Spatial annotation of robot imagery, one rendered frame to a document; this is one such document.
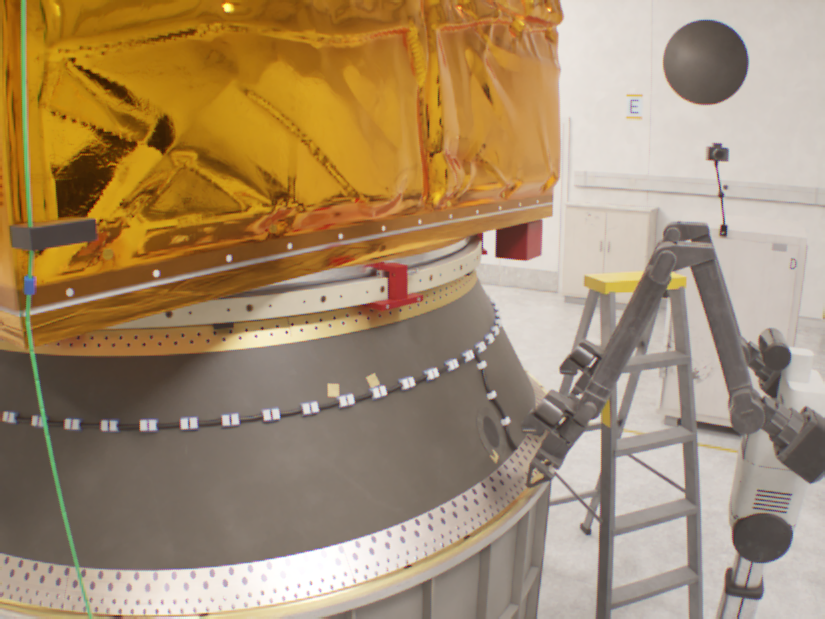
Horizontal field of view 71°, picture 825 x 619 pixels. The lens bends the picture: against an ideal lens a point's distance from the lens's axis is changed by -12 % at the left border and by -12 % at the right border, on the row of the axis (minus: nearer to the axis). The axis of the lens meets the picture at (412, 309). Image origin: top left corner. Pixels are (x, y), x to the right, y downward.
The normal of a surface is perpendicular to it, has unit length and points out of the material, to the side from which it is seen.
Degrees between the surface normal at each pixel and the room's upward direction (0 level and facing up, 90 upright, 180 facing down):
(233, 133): 88
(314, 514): 62
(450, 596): 90
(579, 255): 90
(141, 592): 43
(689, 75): 90
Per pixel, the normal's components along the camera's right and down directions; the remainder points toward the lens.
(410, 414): 0.60, -0.29
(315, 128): 0.85, 0.11
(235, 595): 0.20, -0.55
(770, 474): -0.41, 0.22
